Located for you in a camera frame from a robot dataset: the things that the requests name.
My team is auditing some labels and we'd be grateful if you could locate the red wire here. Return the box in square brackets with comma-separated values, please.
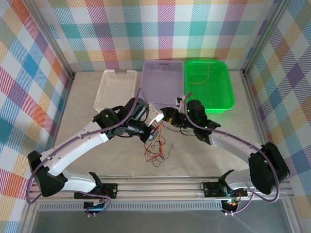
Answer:
[155, 122, 168, 161]
[144, 143, 166, 164]

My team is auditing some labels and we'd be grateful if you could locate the yellow wire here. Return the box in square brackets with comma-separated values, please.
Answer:
[189, 62, 211, 85]
[125, 156, 153, 182]

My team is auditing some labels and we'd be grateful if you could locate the green plastic basket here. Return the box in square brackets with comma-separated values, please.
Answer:
[183, 59, 236, 114]

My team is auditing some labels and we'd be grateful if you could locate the purple plastic basket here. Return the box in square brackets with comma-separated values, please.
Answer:
[138, 60, 185, 110]

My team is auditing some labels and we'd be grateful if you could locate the white plastic basket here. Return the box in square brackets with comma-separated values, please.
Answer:
[93, 69, 138, 115]

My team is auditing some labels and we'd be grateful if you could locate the left controller board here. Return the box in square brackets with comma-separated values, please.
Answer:
[84, 200, 108, 211]

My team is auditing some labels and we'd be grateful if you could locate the controller board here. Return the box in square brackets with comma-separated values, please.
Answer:
[221, 199, 241, 212]
[84, 200, 108, 211]

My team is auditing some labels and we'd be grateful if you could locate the right controller board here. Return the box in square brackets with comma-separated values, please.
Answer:
[221, 199, 241, 212]

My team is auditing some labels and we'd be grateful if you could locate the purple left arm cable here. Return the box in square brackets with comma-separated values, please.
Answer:
[26, 87, 142, 216]

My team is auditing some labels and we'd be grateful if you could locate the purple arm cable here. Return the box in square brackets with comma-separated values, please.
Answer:
[26, 87, 142, 216]
[183, 91, 280, 216]

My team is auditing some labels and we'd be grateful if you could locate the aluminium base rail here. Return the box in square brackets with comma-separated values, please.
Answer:
[26, 175, 296, 202]

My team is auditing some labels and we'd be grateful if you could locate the aluminium frame side rail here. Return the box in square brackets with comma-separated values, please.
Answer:
[20, 74, 76, 233]
[240, 71, 303, 233]

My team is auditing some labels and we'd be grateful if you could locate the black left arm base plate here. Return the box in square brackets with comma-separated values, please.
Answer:
[73, 183, 119, 200]

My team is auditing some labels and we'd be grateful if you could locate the slotted gray cable duct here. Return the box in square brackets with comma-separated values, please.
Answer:
[38, 201, 289, 212]

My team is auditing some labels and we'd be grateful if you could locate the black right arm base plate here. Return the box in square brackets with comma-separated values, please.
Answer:
[203, 181, 248, 199]

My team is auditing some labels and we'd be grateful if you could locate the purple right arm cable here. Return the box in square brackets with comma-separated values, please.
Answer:
[183, 91, 280, 216]

